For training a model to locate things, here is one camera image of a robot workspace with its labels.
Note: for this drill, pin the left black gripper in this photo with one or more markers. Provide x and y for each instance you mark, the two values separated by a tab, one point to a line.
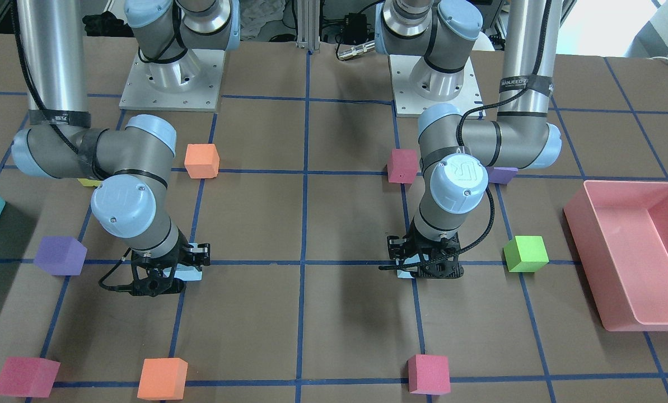
395	247

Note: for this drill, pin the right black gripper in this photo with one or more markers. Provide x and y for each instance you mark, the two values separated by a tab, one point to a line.
199	254

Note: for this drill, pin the light blue block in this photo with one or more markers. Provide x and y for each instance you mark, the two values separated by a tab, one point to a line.
407	273
188	273

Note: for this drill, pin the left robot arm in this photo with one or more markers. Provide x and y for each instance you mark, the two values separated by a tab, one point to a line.
456	211

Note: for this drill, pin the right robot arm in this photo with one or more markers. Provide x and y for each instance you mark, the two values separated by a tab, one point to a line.
133	164

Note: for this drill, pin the green block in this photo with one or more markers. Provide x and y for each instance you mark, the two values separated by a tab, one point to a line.
525	254

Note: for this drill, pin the purple block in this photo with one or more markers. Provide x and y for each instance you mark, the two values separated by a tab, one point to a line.
501	175
60	255

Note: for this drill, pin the pink block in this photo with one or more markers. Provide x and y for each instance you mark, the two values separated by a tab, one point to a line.
429	375
28	377
402	166

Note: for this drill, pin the yellow block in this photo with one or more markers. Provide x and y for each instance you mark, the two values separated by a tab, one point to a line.
89	182

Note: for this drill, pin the pink plastic bin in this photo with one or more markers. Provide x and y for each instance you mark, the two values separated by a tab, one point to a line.
620	230

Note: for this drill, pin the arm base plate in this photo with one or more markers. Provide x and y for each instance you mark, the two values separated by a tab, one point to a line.
188	84
417	86

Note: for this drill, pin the aluminium frame post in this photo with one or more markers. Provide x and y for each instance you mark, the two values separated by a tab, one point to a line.
308	22

